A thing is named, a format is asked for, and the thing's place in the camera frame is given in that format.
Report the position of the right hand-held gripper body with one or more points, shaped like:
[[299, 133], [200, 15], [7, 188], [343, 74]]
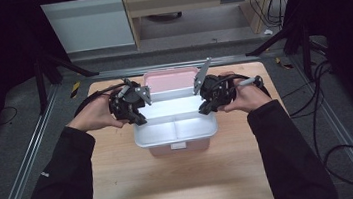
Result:
[[218, 89]]

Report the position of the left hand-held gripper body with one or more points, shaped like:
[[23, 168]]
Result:
[[127, 101]]

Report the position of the white divided tray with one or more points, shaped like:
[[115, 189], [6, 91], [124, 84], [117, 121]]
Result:
[[161, 133]]

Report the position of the pink storage box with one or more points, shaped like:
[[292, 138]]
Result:
[[170, 80]]

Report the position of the person's right hand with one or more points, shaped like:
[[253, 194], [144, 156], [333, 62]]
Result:
[[250, 99]]

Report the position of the person's left hand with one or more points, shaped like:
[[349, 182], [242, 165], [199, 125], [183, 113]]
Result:
[[97, 115]]

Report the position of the yellow black tape strip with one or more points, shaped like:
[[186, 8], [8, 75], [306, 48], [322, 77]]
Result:
[[75, 89], [283, 63]]

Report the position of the small white floor object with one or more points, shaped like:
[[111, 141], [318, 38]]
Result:
[[268, 31]]

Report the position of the black stand leg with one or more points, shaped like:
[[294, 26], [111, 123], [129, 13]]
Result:
[[59, 64], [291, 37]]

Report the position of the white cabinet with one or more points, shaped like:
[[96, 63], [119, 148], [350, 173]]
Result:
[[88, 24]]

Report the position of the metal floor rail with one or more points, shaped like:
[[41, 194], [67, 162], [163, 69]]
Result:
[[21, 170], [111, 74], [343, 134]]

